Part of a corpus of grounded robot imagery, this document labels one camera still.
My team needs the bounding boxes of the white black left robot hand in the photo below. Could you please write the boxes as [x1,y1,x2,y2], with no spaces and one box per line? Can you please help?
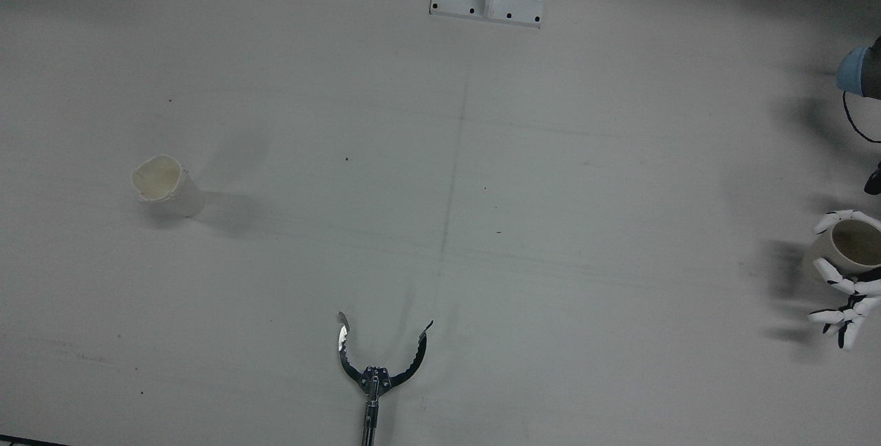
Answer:
[807,209,881,350]

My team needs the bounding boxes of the smooth beige paper cup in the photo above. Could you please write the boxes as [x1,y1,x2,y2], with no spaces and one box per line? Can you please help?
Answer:
[802,217,881,285]

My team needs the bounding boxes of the white paper cup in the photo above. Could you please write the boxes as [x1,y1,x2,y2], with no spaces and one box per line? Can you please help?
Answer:
[131,155,206,218]

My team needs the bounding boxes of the metal claw grabber tool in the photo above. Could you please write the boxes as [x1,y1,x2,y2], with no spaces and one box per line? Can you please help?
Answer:
[337,311,435,446]

